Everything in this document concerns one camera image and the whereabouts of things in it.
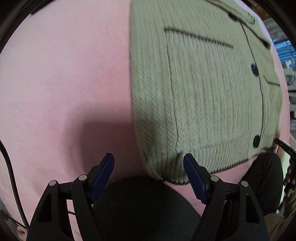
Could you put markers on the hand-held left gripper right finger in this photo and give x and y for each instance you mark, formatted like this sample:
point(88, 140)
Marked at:
point(194, 178)

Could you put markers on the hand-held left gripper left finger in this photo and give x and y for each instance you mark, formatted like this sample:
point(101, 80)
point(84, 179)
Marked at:
point(103, 178)

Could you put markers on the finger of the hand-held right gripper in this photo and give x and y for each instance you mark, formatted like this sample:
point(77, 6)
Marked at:
point(283, 146)

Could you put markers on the beige knit cardigan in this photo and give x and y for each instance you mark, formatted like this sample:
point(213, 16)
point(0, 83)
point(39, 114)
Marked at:
point(208, 92)

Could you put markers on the person's right hand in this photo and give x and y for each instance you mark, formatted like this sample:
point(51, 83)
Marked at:
point(288, 178)

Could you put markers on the person's black pants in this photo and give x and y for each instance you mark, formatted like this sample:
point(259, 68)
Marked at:
point(143, 208)

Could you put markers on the tan cloth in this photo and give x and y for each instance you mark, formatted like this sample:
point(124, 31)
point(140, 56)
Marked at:
point(282, 222)

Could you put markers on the white mesh office chair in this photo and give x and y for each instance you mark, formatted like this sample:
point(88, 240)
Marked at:
point(290, 78)

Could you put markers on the window with grille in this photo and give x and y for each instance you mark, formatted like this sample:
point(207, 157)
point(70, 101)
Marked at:
point(284, 49)

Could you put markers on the pink blanket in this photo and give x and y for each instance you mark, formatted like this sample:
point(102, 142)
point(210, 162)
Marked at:
point(64, 81)

